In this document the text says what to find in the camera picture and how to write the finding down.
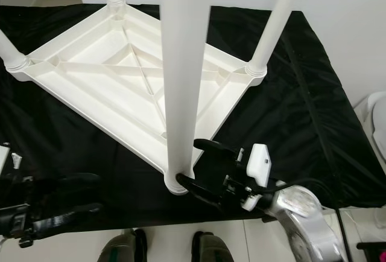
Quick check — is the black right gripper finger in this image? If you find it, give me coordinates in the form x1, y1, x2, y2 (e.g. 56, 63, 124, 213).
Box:
193, 138, 239, 169
176, 173, 227, 208

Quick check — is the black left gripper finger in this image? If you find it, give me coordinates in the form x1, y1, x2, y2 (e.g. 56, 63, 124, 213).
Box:
30, 173, 102, 196
36, 202, 104, 232

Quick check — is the white plastic table top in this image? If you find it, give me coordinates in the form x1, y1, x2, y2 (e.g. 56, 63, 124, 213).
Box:
6, 2, 269, 195

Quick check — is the grey robot right foot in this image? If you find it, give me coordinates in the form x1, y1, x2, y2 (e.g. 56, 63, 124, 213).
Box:
192, 231, 236, 262

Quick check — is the grey robot foot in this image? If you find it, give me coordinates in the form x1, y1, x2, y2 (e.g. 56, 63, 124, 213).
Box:
96, 229, 148, 262
192, 231, 236, 262

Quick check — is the grey robot left foot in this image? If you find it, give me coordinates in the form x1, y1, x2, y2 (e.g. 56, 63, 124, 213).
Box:
96, 229, 148, 262

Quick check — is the black cloth table cover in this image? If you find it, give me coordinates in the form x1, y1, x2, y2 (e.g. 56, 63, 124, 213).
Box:
0, 4, 384, 226

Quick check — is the black vacuum with magenta cap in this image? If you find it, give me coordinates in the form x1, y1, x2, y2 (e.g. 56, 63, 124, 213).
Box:
359, 241, 386, 262

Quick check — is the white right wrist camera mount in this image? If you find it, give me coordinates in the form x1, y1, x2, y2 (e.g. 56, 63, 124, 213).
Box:
235, 143, 272, 211

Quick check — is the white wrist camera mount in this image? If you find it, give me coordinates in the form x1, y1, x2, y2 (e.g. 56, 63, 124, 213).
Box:
0, 142, 26, 172
235, 143, 272, 211

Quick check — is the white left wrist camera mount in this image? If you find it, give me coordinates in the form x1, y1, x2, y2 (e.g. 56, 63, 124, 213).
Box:
0, 142, 26, 172

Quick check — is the white pedestal fan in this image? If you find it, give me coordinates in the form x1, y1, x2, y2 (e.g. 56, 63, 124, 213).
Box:
341, 90, 386, 257

